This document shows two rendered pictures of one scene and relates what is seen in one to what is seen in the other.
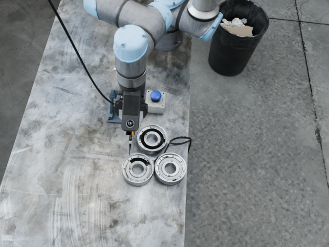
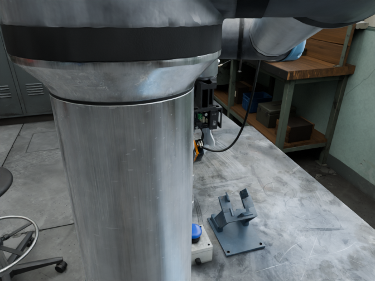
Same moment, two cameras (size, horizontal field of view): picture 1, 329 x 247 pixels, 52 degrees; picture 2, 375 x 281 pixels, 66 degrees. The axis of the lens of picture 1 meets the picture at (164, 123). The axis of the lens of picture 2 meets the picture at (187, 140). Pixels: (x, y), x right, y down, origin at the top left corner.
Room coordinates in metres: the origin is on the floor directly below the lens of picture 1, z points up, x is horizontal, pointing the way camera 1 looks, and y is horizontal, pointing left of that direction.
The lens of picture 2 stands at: (1.15, -0.07, 1.34)
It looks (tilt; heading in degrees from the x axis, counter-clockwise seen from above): 28 degrees down; 167
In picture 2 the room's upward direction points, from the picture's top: straight up
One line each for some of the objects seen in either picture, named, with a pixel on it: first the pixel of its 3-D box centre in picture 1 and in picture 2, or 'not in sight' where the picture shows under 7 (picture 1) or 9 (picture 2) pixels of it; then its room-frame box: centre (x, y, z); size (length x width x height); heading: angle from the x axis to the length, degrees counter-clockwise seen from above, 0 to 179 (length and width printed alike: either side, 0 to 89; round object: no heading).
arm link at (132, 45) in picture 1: (131, 51); not in sight; (0.53, 0.10, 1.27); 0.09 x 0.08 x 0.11; 159
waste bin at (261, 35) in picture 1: (233, 40); not in sight; (1.67, -0.38, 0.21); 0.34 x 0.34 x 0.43
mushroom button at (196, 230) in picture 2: (155, 98); (192, 236); (0.69, 0.05, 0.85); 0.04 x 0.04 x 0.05
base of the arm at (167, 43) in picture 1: (166, 29); not in sight; (1.04, 0.05, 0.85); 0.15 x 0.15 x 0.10
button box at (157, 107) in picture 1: (155, 100); (193, 246); (0.70, 0.05, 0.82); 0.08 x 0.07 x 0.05; 3
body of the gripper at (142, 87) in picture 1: (131, 88); (201, 102); (0.54, 0.10, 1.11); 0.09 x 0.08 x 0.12; 4
